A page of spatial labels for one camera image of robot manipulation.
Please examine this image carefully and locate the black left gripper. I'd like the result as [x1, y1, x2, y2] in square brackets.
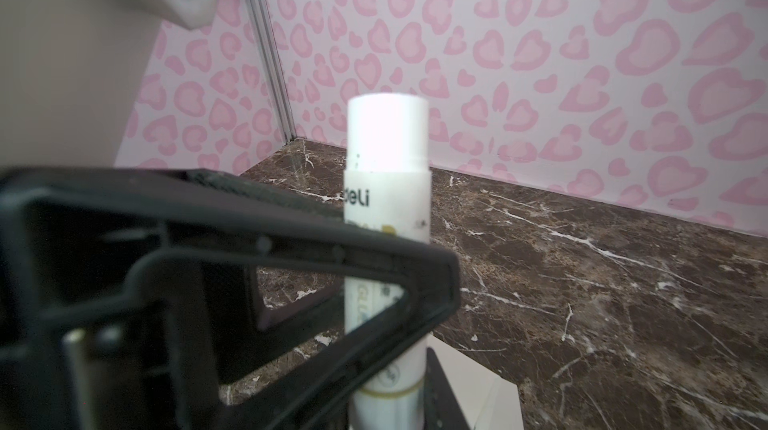
[1, 202, 240, 429]

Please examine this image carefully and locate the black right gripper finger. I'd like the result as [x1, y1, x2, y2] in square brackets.
[424, 363, 470, 430]

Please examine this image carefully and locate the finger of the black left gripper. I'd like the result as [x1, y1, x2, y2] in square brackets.
[215, 264, 344, 384]
[1, 167, 461, 429]

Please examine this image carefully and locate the cream white envelope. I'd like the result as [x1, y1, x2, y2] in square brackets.
[427, 335, 524, 429]

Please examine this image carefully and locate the white glue stick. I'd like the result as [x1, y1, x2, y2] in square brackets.
[342, 94, 431, 429]

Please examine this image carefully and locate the aluminium corner frame post left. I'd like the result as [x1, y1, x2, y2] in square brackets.
[248, 0, 297, 143]

